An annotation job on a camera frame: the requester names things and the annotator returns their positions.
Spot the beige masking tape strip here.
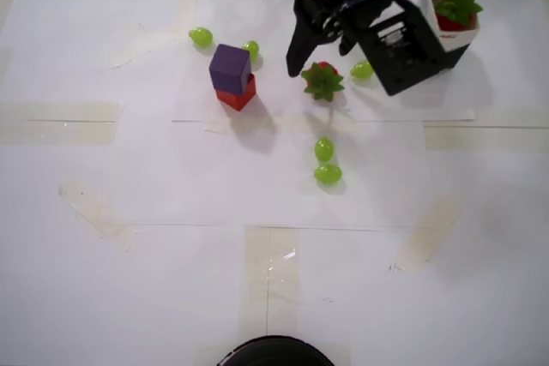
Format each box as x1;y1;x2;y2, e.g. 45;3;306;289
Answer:
423;121;549;152
0;101;124;147
392;198;462;273
57;176;138;255
109;22;190;69
244;226;300;305

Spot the black round dome object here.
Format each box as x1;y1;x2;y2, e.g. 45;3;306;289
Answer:
216;334;336;366

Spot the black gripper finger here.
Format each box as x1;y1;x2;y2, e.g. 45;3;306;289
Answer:
337;17;360;57
285;9;334;79

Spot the red strawberry with green leaves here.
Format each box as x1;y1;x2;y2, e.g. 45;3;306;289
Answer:
300;61;346;104

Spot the white and black cardboard box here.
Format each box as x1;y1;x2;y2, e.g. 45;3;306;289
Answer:
418;0;481;71

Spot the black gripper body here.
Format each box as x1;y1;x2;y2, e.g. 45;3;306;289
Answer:
294;0;447;98

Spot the red wooden cube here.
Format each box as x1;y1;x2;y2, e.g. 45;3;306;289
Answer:
214;73;258;113

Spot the green plastic grape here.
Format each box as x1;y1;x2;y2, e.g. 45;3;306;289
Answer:
313;163;344;186
242;39;261;62
188;26;214;49
349;60;375;81
314;135;335;162

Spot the red strawberry with stem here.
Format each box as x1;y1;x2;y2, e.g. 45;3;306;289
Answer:
432;0;485;33

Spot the purple wooden cube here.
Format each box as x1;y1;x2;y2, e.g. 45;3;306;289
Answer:
208;43;252;95

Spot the white paper sheet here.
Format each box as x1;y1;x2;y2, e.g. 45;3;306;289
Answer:
171;0;476;123

